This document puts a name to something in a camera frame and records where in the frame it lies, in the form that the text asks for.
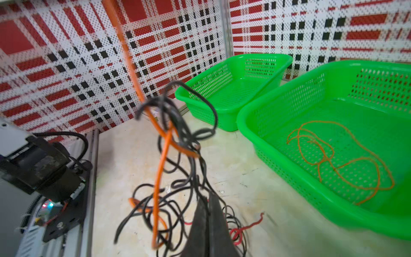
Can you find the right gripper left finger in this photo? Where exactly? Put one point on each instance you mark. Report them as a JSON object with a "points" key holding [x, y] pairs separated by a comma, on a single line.
{"points": [[197, 244]]}

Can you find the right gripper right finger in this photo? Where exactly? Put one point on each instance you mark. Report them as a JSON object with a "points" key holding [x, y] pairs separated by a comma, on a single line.
{"points": [[220, 243]]}

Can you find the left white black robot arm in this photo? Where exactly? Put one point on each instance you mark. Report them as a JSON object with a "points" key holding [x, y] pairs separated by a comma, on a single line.
{"points": [[33, 164]]}

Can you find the left green plastic basket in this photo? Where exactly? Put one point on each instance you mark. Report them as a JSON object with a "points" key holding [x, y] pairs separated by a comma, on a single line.
{"points": [[237, 81]]}

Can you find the green plastic basket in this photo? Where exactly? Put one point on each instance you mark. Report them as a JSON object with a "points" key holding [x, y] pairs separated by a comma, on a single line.
{"points": [[340, 135], [237, 81]]}

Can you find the middle green plastic basket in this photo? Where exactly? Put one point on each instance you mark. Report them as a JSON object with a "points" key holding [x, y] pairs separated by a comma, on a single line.
{"points": [[340, 135]]}

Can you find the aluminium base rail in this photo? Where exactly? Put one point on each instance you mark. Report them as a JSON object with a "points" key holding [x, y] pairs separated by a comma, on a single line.
{"points": [[59, 230]]}

